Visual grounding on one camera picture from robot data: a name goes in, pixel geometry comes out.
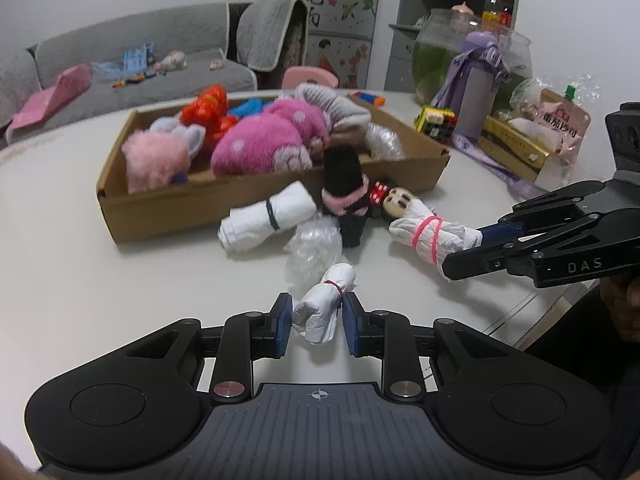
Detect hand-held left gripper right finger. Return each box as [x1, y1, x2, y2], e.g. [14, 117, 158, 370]
[341, 291, 516, 403]

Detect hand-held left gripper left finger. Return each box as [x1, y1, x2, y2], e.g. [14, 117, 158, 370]
[122, 292, 295, 405]

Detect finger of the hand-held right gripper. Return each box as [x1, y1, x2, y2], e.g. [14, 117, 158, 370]
[442, 210, 621, 282]
[481, 180, 608, 246]

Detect white bundle with pink band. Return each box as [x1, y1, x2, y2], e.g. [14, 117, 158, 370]
[389, 199, 483, 283]

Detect white bundle with red band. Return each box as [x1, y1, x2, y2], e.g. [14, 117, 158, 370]
[291, 263, 358, 346]

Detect brown cardboard box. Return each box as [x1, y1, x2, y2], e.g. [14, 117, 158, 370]
[96, 91, 451, 246]

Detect white desktop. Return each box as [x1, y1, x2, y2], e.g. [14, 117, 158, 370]
[0, 90, 613, 461]

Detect person's right hand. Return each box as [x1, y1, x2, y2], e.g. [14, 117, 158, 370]
[597, 274, 640, 343]

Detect crumpled clear plastic bag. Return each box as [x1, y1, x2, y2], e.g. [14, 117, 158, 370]
[284, 217, 346, 293]
[364, 122, 406, 161]

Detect gold box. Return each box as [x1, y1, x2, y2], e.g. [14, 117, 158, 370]
[477, 115, 551, 183]

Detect small cartoon figure toy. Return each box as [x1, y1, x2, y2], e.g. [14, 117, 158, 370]
[367, 180, 416, 221]

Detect white roll with black band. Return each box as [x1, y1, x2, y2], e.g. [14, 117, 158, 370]
[217, 181, 318, 261]

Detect pink snack pouch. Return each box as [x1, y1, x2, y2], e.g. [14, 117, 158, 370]
[527, 85, 591, 166]

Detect colourful block cube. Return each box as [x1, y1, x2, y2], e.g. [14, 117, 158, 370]
[414, 105, 458, 143]

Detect purple water bottle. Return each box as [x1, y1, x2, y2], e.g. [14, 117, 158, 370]
[440, 30, 508, 153]

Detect clear plastic wrap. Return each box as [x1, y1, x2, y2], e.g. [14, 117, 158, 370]
[500, 76, 603, 191]

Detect black and pink sock bundle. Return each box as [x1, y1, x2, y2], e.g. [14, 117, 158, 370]
[320, 146, 372, 250]

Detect glass fish bowl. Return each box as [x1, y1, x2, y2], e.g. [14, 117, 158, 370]
[411, 8, 532, 106]

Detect pink polka dot cloth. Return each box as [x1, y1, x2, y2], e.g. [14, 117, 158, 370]
[210, 99, 331, 177]

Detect grey knit cloth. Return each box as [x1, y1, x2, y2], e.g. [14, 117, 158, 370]
[294, 83, 372, 136]

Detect grey cabinet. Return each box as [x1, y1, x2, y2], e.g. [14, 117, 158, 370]
[384, 0, 523, 93]

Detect light blue cloth bundle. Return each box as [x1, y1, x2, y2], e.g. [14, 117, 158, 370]
[150, 117, 207, 156]

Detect pink fuzzy plush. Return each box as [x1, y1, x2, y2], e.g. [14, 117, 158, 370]
[121, 130, 193, 196]

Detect blue bundle with purple band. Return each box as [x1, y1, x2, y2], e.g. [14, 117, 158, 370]
[227, 97, 273, 121]

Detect orange soda bottle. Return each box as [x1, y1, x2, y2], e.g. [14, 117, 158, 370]
[481, 0, 506, 31]

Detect grey refrigerator with flower decals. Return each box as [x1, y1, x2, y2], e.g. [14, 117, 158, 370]
[268, 0, 386, 93]

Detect pink plastic chair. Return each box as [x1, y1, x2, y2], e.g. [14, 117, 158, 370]
[281, 66, 340, 91]

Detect grey quilted sofa seat cover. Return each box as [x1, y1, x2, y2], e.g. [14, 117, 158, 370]
[5, 2, 258, 131]

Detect grey covered sofa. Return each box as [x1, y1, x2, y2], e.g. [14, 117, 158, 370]
[0, 0, 311, 148]

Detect pink and white plush toy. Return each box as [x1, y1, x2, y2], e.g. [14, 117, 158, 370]
[155, 51, 188, 73]

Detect small scattered toy pieces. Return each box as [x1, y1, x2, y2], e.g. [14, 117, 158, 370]
[112, 72, 158, 88]

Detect grey quilted armrest cover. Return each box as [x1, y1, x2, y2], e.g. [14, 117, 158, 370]
[0, 50, 41, 131]
[236, 0, 310, 72]

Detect blue toy castle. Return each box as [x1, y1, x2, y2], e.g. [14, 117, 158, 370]
[122, 45, 153, 73]

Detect light blue plastic toy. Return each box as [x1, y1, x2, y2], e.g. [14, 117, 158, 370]
[92, 61, 123, 81]

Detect purple bottle strap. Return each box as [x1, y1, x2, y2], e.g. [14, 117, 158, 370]
[450, 130, 548, 198]

